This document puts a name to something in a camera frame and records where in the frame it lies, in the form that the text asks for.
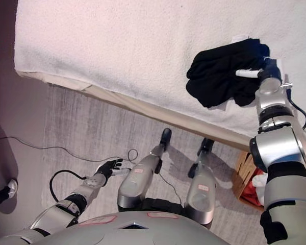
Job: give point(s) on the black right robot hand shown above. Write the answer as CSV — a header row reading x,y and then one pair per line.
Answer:
x,y
271,70

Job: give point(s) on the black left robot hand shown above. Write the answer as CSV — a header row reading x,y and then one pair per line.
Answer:
x,y
107,169

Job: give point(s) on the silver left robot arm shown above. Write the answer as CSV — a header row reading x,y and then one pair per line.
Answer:
x,y
89,185

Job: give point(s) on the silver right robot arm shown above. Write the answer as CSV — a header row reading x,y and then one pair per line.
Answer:
x,y
280,148

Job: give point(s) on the wooden laundry basket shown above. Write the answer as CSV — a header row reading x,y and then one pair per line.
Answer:
x,y
244,168

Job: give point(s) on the white garment under black garment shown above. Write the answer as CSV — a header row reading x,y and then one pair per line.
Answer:
x,y
238,38

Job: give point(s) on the robot torso and legs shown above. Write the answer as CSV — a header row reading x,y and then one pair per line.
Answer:
x,y
86,127

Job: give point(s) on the black left robot foot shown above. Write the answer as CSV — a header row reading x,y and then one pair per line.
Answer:
x,y
165,136

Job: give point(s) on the black robot foot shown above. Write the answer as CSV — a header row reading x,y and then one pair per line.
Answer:
x,y
165,136
206,146

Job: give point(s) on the white shoe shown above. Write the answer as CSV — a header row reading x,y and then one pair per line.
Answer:
x,y
13,186

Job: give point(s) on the silver right robot leg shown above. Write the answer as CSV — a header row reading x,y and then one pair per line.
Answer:
x,y
201,189

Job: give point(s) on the black right robot foot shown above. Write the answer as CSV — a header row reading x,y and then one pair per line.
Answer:
x,y
206,146

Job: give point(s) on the white crumpled garment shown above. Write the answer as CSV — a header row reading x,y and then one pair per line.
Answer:
x,y
259,182

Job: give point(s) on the red cloth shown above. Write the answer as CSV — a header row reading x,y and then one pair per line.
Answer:
x,y
251,194

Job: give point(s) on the white terry blanket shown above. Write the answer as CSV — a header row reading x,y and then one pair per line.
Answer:
x,y
117,43

